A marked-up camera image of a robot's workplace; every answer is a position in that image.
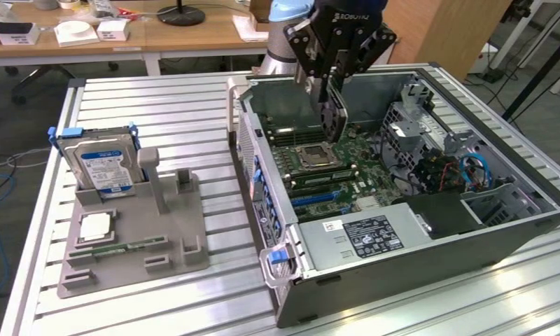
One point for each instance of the silver metal disk bay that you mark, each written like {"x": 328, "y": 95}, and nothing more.
{"x": 403, "y": 140}

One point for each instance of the black floor adapter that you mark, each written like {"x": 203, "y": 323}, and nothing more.
{"x": 495, "y": 76}

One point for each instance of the small silver chipset heatsink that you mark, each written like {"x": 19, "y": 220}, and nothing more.
{"x": 368, "y": 203}

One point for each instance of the perforated metal disk bay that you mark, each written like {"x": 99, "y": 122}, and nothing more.
{"x": 504, "y": 206}

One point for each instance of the grey plastic parts rack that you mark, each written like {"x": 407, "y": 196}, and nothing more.
{"x": 135, "y": 224}

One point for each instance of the white table frame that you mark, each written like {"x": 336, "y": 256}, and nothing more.
{"x": 508, "y": 36}

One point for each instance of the loose green RAM stick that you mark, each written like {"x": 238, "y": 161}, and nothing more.
{"x": 121, "y": 246}

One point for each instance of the brown cardboard box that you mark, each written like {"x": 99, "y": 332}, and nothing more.
{"x": 259, "y": 10}

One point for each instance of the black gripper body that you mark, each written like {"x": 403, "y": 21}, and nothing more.
{"x": 350, "y": 24}

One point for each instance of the black graphics card silver bracket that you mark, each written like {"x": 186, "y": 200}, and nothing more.
{"x": 332, "y": 120}

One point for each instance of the blue expansion slot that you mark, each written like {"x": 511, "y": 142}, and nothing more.
{"x": 315, "y": 200}

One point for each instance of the white floor box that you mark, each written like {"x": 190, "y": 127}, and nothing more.
{"x": 483, "y": 59}

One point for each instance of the CPU socket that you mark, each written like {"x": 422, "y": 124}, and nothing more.
{"x": 315, "y": 155}

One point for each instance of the blue case latch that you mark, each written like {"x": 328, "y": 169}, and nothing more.
{"x": 276, "y": 257}

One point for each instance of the black lamp base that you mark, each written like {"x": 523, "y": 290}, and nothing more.
{"x": 181, "y": 17}

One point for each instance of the green motherboard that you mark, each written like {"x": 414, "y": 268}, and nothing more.
{"x": 368, "y": 175}

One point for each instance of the white paper stack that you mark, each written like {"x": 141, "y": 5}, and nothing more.
{"x": 247, "y": 29}

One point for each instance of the black expansion slot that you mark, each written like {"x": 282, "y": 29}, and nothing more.
{"x": 310, "y": 192}

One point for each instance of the white round holder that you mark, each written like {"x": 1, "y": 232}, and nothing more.
{"x": 76, "y": 33}

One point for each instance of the white box black lid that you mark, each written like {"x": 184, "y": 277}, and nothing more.
{"x": 16, "y": 33}

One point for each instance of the black chair base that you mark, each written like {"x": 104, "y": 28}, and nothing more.
{"x": 19, "y": 96}

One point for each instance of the grey power supply unit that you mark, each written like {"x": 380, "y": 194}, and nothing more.
{"x": 327, "y": 245}

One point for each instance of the silver CPU chip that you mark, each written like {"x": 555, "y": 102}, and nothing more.
{"x": 95, "y": 227}

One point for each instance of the black open PC case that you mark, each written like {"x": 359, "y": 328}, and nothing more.
{"x": 402, "y": 280}

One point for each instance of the hard disk in blue carrier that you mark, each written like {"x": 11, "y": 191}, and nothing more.
{"x": 100, "y": 168}

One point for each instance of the installed green RAM stick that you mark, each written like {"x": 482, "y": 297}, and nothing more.
{"x": 299, "y": 131}
{"x": 322, "y": 174}

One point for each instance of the black slanted pole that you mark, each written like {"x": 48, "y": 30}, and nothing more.
{"x": 539, "y": 73}

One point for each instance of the small white box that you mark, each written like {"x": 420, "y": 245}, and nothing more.
{"x": 113, "y": 31}

